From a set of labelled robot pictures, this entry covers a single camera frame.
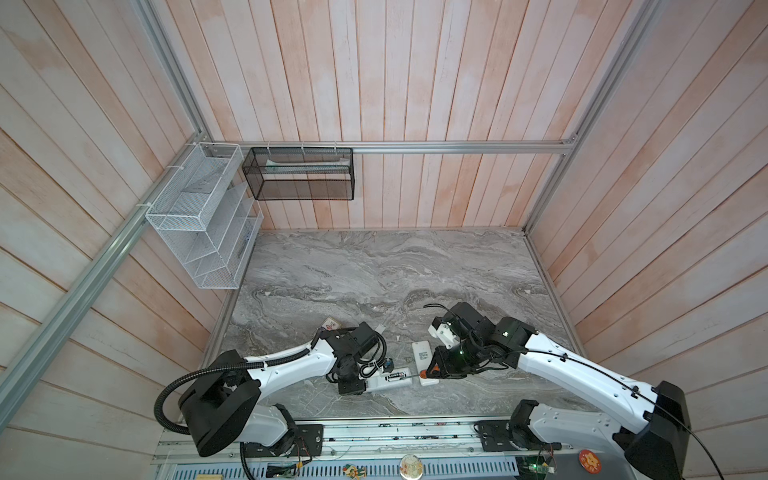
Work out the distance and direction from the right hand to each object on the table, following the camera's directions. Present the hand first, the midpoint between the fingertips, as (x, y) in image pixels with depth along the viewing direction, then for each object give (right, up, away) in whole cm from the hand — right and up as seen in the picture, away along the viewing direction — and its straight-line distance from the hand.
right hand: (429, 374), depth 72 cm
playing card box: (-28, +8, +20) cm, 35 cm away
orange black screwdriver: (-1, 0, 0) cm, 1 cm away
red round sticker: (+38, -20, -2) cm, 43 cm away
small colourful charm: (-19, -22, -4) cm, 29 cm away
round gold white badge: (-5, -21, -2) cm, 22 cm away
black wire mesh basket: (-41, +59, +32) cm, 78 cm away
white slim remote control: (-10, -6, +9) cm, 15 cm away
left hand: (-20, -7, +9) cm, 23 cm away
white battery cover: (-12, +7, +20) cm, 24 cm away
